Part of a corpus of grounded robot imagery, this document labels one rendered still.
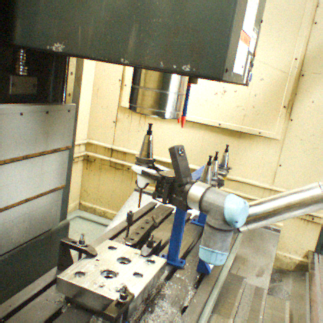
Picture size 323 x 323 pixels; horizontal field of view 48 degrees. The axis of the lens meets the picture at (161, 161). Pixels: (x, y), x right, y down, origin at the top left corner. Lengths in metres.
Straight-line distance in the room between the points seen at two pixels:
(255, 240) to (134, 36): 1.39
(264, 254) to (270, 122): 0.68
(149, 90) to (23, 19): 0.42
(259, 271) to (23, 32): 1.47
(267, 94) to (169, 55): 1.14
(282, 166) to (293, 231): 0.37
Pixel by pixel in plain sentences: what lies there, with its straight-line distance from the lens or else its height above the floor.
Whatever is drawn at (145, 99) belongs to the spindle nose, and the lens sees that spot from 1.00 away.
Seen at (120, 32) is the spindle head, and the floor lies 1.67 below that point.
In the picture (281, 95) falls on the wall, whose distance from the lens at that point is 2.00.
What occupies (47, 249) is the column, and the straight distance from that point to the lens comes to 1.66.
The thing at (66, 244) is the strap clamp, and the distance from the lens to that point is 1.26.
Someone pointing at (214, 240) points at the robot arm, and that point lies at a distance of 0.96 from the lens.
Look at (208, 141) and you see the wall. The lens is 2.08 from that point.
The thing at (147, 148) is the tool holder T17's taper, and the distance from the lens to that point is 1.08.
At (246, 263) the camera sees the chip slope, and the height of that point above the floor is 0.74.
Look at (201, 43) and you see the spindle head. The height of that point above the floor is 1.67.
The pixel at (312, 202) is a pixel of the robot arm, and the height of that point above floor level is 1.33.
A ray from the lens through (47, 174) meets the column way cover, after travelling 1.44.
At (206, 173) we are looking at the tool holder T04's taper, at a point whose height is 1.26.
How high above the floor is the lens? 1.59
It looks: 14 degrees down
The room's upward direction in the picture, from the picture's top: 10 degrees clockwise
